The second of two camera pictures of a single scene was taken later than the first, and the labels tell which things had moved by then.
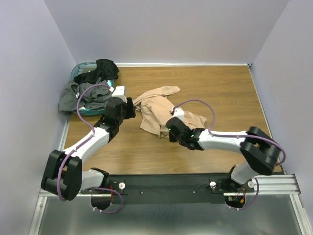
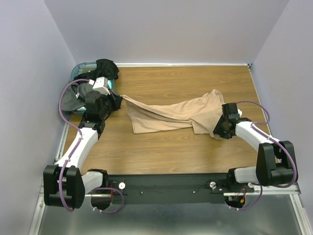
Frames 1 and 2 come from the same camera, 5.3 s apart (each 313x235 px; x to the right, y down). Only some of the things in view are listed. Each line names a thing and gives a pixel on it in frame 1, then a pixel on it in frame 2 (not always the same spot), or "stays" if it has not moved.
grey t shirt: x=93 y=95 stays
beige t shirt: x=156 y=109 to x=202 y=113
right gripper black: x=171 y=138 to x=217 y=129
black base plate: x=171 y=188 stays
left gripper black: x=130 y=108 to x=116 y=99
